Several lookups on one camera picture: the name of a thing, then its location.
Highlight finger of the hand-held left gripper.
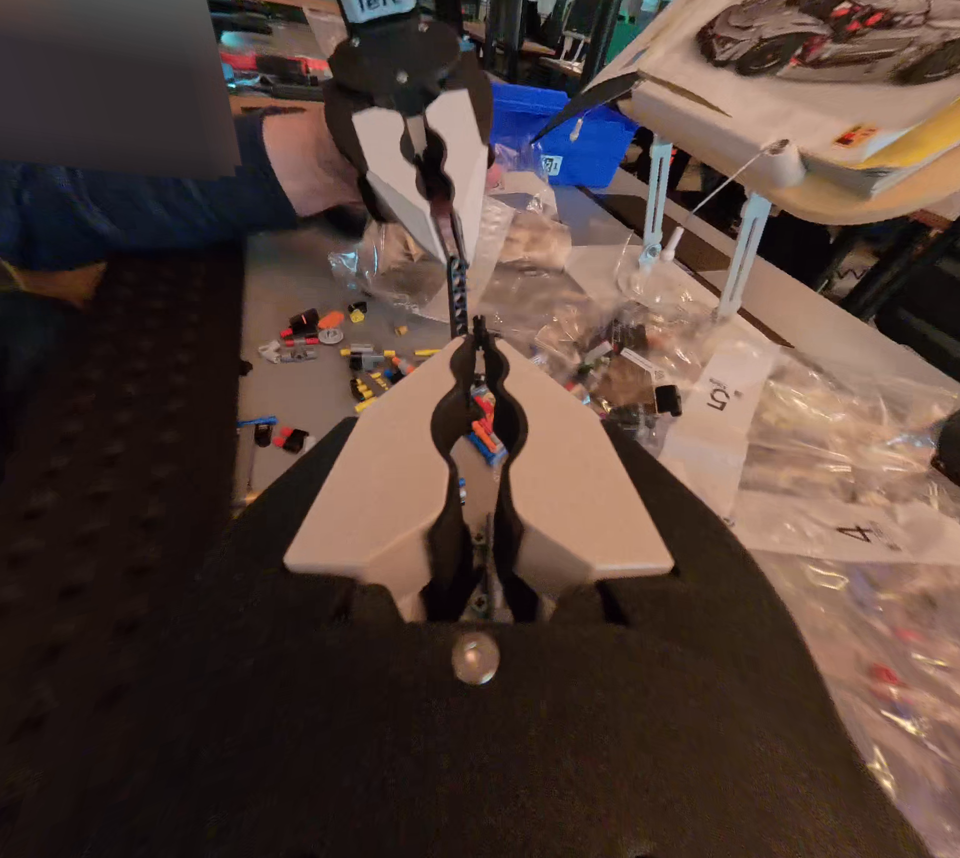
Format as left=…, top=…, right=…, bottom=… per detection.
left=351, top=108, right=455, bottom=265
left=426, top=88, right=490, bottom=270

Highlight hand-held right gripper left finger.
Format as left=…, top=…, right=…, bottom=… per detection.
left=282, top=337, right=477, bottom=623

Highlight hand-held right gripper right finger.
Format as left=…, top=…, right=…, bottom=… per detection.
left=482, top=338, right=675, bottom=623

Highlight pile of small toy pieces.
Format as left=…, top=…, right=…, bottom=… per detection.
left=461, top=378, right=511, bottom=469

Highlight person's left hand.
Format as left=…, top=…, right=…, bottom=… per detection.
left=261, top=104, right=370, bottom=222

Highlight blue plastic bin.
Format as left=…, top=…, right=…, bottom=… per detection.
left=491, top=82, right=573, bottom=150
left=536, top=104, right=640, bottom=189

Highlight crumpled empty clear bag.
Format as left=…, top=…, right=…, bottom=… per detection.
left=330, top=187, right=575, bottom=323

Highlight dark toy beam yellow pins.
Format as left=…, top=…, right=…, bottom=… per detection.
left=348, top=374, right=396, bottom=414

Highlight grey black toy block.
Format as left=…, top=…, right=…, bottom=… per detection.
left=339, top=343, right=399, bottom=372

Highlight black perforated pad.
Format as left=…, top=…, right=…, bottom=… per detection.
left=0, top=247, right=357, bottom=858

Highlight wooden book stand white legs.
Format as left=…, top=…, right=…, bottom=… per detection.
left=573, top=67, right=960, bottom=327

